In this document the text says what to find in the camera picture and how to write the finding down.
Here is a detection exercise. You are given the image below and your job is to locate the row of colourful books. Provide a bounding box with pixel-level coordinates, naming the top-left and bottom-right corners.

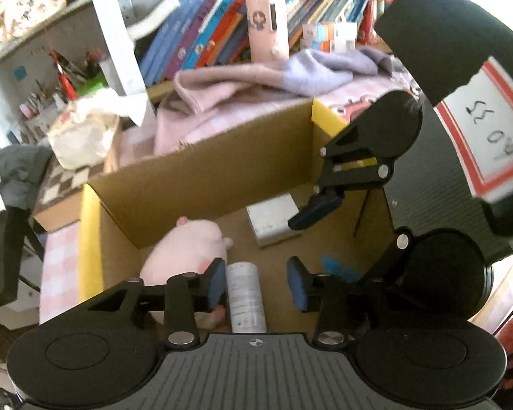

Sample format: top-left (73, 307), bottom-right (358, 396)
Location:
top-left (139, 0), bottom-right (372, 86)

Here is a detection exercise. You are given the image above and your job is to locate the small orange blue carton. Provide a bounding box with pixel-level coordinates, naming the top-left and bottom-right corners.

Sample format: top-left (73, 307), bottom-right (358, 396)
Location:
top-left (303, 21), bottom-right (359, 44)
top-left (318, 39), bottom-right (357, 55)

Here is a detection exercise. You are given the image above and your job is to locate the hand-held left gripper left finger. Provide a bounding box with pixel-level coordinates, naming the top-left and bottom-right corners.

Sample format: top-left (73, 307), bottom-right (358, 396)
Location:
top-left (88, 257), bottom-right (230, 350)

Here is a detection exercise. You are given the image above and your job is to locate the dark grey garment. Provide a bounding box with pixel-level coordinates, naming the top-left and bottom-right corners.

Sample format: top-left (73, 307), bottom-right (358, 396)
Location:
top-left (0, 145), bottom-right (54, 210)

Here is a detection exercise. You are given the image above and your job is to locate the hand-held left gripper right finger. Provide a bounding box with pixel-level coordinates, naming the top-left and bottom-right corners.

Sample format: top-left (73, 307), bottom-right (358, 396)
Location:
top-left (286, 256), bottom-right (411, 348)

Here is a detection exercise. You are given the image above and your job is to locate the cluster of stationery tools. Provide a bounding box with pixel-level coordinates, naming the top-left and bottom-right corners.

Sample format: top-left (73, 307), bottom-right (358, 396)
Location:
top-left (19, 47), bottom-right (108, 121)

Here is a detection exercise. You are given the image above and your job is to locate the cream tissue pack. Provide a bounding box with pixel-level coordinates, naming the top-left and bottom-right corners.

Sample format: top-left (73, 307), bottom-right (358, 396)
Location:
top-left (47, 90), bottom-right (150, 170)

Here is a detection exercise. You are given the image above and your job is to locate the small white cube charger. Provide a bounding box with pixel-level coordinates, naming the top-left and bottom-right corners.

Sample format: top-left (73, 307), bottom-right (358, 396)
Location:
top-left (245, 193), bottom-right (305, 249)

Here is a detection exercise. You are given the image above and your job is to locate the white bookshelf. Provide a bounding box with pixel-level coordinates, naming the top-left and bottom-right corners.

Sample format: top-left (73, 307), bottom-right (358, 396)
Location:
top-left (0, 0), bottom-right (411, 100)

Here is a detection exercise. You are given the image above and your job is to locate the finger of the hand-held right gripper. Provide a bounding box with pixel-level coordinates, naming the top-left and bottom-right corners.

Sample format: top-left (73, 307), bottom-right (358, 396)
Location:
top-left (288, 124), bottom-right (396, 232)
top-left (355, 227), bottom-right (415, 285)

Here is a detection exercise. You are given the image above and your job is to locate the yellow cardboard box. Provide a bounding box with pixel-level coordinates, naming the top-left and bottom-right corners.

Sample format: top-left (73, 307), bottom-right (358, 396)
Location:
top-left (79, 98), bottom-right (395, 334)

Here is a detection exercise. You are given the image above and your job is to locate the pink plush toy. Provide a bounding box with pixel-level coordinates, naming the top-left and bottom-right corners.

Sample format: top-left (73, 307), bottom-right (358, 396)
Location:
top-left (139, 216), bottom-right (236, 330)

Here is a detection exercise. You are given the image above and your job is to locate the checkered game board box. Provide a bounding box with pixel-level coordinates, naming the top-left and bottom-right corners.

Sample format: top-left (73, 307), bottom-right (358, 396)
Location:
top-left (32, 162), bottom-right (108, 234)

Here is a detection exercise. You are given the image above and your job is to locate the pink rectangular box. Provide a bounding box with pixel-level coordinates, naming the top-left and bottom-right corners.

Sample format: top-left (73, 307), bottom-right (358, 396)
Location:
top-left (245, 0), bottom-right (291, 63)

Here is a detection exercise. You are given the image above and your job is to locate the black furniture frame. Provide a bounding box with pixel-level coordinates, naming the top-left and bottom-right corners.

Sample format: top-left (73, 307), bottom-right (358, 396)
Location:
top-left (0, 207), bottom-right (48, 313)

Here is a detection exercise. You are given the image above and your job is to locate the pink and purple cloth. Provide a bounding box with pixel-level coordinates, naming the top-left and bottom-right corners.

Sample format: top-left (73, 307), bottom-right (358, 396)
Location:
top-left (154, 47), bottom-right (396, 157)

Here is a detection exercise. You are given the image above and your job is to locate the white printed paper roll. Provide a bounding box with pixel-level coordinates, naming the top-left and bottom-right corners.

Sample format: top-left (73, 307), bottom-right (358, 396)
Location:
top-left (225, 261), bottom-right (268, 334)

